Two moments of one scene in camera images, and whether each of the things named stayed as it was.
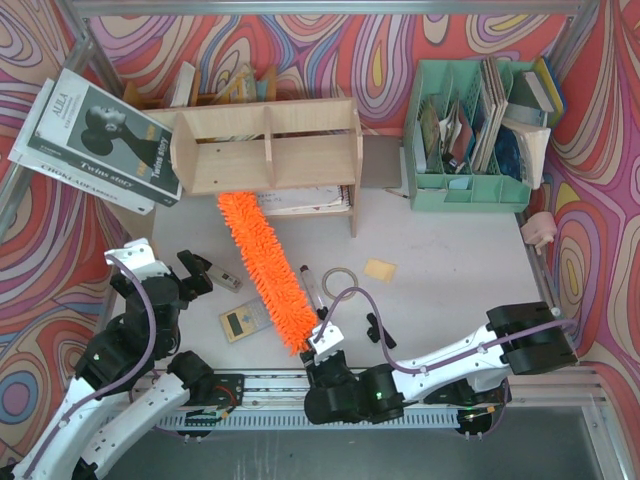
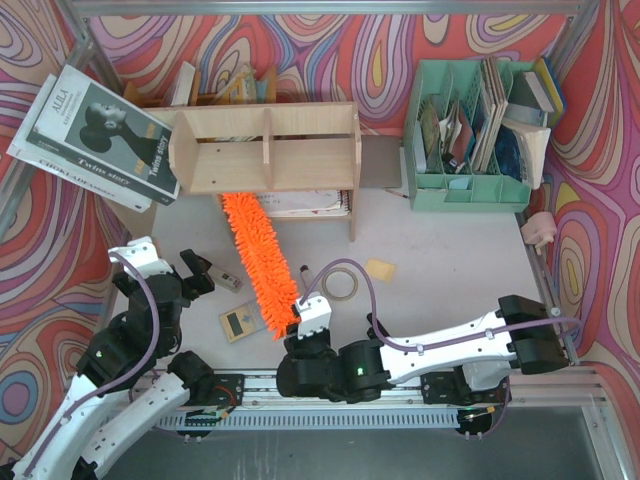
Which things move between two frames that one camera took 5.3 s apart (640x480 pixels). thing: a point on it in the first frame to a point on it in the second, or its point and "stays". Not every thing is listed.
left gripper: (189, 276) stays
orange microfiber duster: (271, 268) stays
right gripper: (320, 363) to (302, 343)
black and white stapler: (224, 278) stays
